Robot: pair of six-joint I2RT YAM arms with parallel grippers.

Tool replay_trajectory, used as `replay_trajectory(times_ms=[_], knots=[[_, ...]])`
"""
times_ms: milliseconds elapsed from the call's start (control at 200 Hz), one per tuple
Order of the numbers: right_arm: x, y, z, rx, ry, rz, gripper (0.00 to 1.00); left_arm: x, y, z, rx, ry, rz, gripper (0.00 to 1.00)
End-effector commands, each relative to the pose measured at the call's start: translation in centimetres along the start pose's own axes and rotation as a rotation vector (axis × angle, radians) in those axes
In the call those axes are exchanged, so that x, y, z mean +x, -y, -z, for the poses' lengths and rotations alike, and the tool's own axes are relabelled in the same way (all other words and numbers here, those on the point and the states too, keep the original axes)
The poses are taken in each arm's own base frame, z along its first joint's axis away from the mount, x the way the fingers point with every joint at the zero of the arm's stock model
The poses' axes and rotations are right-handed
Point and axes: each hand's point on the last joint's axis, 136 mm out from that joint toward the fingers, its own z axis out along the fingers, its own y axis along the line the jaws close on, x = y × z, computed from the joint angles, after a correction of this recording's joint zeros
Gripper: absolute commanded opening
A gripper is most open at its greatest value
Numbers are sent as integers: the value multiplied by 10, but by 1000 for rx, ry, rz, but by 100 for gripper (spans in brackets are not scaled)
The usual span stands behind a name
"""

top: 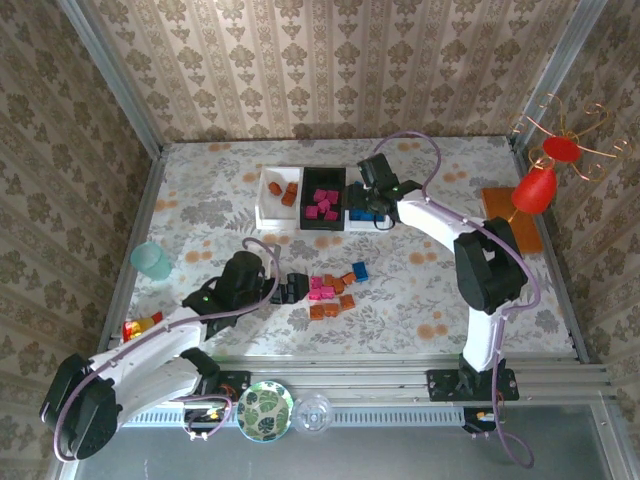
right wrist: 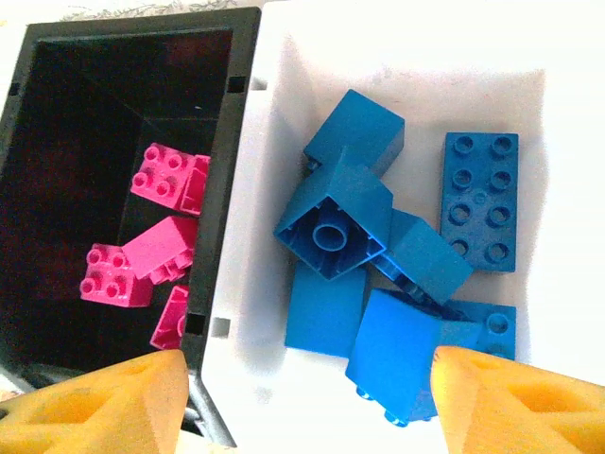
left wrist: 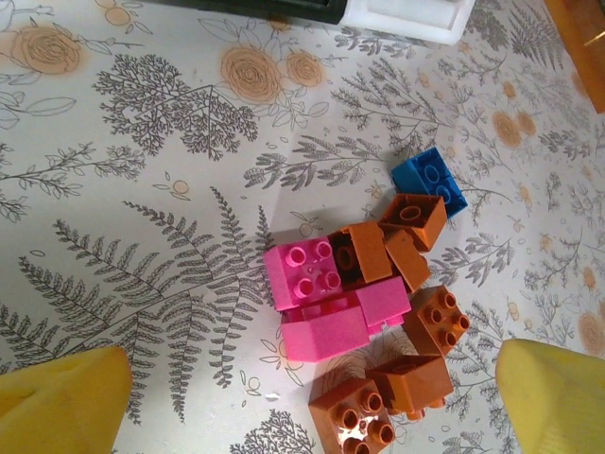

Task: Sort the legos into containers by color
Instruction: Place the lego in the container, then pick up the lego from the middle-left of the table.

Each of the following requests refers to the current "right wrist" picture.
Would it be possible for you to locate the black plastic bin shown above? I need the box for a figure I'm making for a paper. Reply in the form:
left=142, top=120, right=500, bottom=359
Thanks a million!
left=0, top=7, right=262, bottom=448

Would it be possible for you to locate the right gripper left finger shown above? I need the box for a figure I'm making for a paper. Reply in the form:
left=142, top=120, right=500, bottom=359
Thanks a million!
left=0, top=348, right=191, bottom=454

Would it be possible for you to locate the pink lego brick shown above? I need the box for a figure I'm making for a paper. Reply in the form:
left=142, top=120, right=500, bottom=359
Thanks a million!
left=149, top=283, right=191, bottom=351
left=121, top=215, right=199, bottom=285
left=130, top=143, right=195, bottom=212
left=178, top=153, right=212, bottom=217
left=78, top=242, right=153, bottom=308

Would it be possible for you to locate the long blue lego brick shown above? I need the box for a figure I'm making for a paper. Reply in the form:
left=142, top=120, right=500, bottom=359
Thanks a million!
left=439, top=131, right=520, bottom=274

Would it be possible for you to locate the white plastic bin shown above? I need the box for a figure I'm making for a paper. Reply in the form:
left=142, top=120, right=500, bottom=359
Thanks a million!
left=196, top=0, right=605, bottom=454

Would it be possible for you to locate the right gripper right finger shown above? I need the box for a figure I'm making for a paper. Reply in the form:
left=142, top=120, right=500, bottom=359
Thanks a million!
left=428, top=343, right=605, bottom=454

